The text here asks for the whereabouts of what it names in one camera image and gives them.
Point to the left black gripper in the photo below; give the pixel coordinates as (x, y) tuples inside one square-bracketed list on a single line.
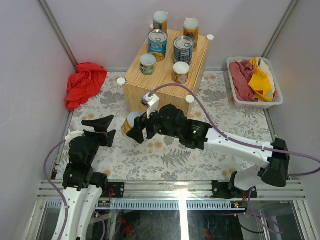
[(108, 140)]

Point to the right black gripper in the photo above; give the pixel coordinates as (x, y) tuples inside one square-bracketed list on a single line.
[(140, 123)]

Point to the short yellow silver-top can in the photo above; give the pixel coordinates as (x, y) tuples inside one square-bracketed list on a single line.
[(130, 122)]

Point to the small green white-lid can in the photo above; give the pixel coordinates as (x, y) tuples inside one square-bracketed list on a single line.
[(147, 64)]

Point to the fruit can silver bottom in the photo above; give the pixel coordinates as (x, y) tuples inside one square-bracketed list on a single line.
[(180, 72)]

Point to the Progresso chicken noodle can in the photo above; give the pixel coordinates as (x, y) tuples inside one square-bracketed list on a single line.
[(157, 44)]

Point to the dark blue soup can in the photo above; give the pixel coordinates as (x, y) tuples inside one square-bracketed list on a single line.
[(183, 49)]

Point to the tall yellow congee can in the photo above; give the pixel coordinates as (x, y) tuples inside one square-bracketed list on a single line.
[(191, 29)]

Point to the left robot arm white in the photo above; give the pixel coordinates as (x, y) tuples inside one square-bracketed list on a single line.
[(82, 186)]

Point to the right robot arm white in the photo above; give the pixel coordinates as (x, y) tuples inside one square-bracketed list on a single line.
[(270, 161)]

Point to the floral table mat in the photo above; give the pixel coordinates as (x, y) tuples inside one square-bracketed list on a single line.
[(163, 157)]

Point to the wooden grain cabinet box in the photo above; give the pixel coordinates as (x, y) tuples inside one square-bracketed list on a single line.
[(138, 85)]

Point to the red crumpled cloth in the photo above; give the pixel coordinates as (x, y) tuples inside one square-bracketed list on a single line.
[(84, 84)]

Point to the white corner connector front-left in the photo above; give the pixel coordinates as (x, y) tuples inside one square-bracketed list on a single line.
[(121, 81)]

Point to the white corner connector front-right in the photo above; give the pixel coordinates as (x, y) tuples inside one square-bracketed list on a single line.
[(189, 99)]

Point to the pink cloth in basket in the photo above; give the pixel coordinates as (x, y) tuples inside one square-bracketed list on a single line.
[(242, 72)]

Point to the white corner connector back-right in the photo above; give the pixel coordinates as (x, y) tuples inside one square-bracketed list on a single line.
[(210, 37)]

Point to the white plastic basket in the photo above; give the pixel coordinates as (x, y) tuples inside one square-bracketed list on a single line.
[(277, 99)]

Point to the yellow cloth in basket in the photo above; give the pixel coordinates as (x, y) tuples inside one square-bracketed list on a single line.
[(260, 84)]

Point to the white cloth in basket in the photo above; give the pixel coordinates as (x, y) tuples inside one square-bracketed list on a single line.
[(266, 69)]

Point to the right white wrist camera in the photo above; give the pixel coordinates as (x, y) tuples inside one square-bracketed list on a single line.
[(151, 103)]

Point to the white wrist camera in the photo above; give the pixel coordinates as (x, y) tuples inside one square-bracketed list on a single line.
[(73, 134), (151, 103)]

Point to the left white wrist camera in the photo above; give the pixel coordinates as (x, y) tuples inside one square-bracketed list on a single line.
[(73, 134)]

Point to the aluminium mounting rail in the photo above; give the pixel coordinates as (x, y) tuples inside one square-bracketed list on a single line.
[(199, 190)]

